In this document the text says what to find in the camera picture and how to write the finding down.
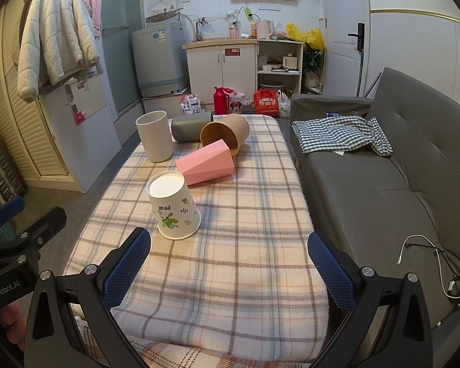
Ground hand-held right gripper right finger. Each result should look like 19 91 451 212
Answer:
307 231 434 368

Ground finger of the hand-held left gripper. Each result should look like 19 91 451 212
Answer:
0 195 26 247
6 206 68 263

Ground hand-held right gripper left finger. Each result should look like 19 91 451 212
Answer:
24 227 151 368

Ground white printed paper cup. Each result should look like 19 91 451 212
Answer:
146 171 202 241

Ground beige cup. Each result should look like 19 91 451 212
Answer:
136 111 173 163

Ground pink faceted cup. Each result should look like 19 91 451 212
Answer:
175 139 235 186

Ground grey cup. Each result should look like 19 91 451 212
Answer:
171 111 214 142

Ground brown paper cup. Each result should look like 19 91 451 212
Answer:
200 113 251 157

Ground person's left hand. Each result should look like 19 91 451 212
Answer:
0 302 26 351

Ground silver ribbed suitcase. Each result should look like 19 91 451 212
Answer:
0 136 28 202

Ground cream louvered wardrobe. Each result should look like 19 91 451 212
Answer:
0 0 122 193

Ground grey sofa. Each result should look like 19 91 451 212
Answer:
290 67 460 368

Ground plaid blanket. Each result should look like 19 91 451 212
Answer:
63 114 340 368

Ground green checked cloth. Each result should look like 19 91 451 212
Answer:
292 117 393 158

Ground white plastic bag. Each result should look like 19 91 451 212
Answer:
278 91 292 119

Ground white carton box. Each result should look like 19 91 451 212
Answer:
179 94 201 115

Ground cream quilted jacket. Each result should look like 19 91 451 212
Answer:
17 0 100 102

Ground red gift bag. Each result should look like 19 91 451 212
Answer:
253 89 281 117

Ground frosted glass door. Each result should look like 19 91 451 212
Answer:
99 0 145 120

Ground red thermos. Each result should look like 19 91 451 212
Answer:
213 86 232 115

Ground white cartoon printed bag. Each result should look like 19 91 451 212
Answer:
228 91 252 113

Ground grey washing machine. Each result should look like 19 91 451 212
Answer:
132 21 188 98

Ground cream open shelf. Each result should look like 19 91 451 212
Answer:
257 39 304 96

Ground green potted plant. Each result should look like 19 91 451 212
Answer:
303 42 325 73

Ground pink garment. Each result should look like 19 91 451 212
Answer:
79 0 102 35

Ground cream sink cabinet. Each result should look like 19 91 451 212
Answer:
182 38 259 113

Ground yellow plastic bag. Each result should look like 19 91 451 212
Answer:
286 23 325 51

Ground metal faucet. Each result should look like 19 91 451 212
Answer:
195 16 209 43

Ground white clothes hanger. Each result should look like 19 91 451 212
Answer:
147 0 175 13

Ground pale pink kettle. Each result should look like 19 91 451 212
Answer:
256 19 274 40

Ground white door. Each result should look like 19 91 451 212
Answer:
324 0 370 97

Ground white cable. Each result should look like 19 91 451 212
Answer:
397 235 458 305

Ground black cable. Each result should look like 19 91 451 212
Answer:
433 248 460 304

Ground wall mirror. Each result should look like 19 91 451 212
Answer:
63 71 108 126

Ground black door handle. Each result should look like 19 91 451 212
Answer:
348 23 366 51

